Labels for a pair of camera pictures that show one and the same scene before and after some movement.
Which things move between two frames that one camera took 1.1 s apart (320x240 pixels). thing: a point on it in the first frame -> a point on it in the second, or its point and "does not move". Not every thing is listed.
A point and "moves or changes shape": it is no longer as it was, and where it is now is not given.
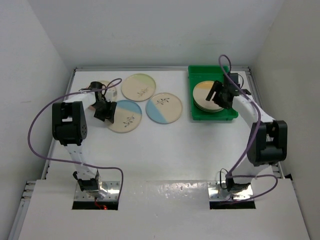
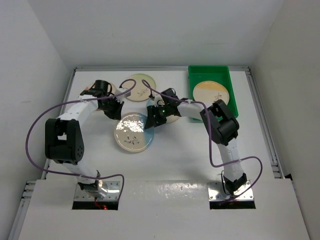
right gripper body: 219,97 -> 162,113
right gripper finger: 215,87 -> 150,121
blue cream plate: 127,116 moves or changes shape
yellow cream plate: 200,91 does not move
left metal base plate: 109,190 does not move
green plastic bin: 215,73 does not move
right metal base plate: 216,193 does not move
